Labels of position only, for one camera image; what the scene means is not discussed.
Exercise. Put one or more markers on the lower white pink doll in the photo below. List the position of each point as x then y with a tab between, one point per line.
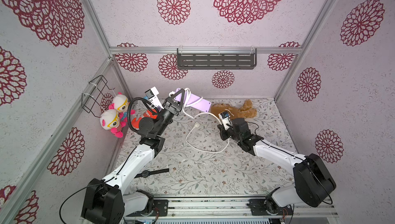
113	121

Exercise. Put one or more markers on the black wrist watch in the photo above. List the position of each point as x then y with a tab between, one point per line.
147	173

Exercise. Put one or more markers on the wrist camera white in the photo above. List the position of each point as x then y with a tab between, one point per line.
225	117
152	97

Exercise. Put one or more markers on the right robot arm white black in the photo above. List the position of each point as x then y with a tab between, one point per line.
313	182

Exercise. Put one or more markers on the upper white pink doll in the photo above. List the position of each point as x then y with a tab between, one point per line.
120	103

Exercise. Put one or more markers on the white pink doll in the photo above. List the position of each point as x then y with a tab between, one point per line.
120	103
113	121

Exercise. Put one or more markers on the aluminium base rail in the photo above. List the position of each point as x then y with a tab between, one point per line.
229	207

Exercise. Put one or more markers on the brown plush toy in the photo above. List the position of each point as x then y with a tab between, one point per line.
246	111

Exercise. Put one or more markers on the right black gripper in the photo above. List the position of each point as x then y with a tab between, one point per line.
228	130

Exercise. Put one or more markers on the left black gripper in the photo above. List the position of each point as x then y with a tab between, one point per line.
176	107

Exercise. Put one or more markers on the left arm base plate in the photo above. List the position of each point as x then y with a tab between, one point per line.
160	208

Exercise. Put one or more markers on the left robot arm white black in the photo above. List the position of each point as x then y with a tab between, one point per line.
105	201

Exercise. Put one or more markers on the orange clownfish plush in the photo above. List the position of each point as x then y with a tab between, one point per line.
135	121

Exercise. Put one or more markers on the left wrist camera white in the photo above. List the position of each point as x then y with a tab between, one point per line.
152	97

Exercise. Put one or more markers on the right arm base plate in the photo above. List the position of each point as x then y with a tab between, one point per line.
260	207

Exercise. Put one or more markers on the dark grey wall shelf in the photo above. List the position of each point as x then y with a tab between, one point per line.
216	61

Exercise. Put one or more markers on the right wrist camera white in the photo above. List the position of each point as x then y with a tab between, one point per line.
225	117

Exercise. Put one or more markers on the black wire basket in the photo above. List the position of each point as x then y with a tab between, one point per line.
96	102

